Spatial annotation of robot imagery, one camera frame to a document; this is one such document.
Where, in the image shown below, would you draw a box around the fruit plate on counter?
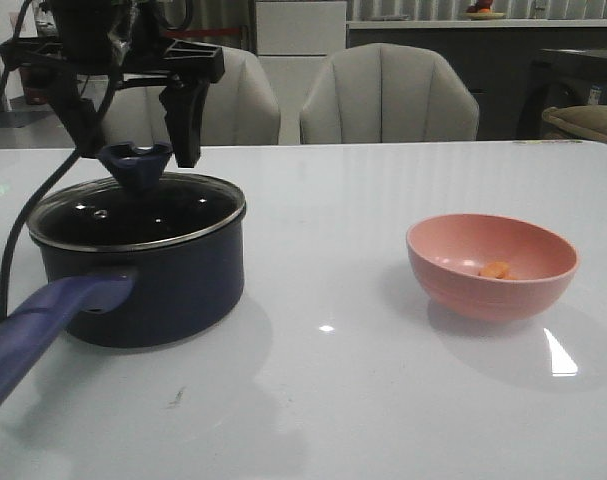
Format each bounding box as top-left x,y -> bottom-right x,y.
465,0 -> 506,20

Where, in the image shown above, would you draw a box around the glass lid blue knob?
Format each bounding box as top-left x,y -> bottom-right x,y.
27,141 -> 247,252

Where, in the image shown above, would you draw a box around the right beige chair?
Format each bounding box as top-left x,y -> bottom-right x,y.
299,43 -> 480,144

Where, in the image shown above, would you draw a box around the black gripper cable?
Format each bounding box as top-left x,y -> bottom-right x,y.
0,0 -> 92,324

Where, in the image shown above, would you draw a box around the pink bowl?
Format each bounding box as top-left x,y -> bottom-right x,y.
406,213 -> 579,322

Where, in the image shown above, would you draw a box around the grey counter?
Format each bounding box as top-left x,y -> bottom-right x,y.
347,19 -> 607,141

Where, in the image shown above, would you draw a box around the left beige chair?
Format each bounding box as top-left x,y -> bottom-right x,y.
102,46 -> 281,147

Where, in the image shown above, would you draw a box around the orange ham slices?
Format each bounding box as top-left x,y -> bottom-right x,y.
478,261 -> 516,280

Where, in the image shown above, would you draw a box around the beige chair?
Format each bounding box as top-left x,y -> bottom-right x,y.
299,43 -> 480,144
102,46 -> 281,147

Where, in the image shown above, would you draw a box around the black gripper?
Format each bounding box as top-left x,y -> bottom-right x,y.
0,1 -> 224,168

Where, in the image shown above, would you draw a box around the white cabinet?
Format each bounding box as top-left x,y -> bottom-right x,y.
255,1 -> 347,145

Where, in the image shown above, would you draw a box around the dark blue saucepan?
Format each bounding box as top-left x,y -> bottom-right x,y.
0,172 -> 248,426

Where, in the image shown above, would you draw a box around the beige cushion seat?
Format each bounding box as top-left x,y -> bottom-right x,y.
541,105 -> 607,144

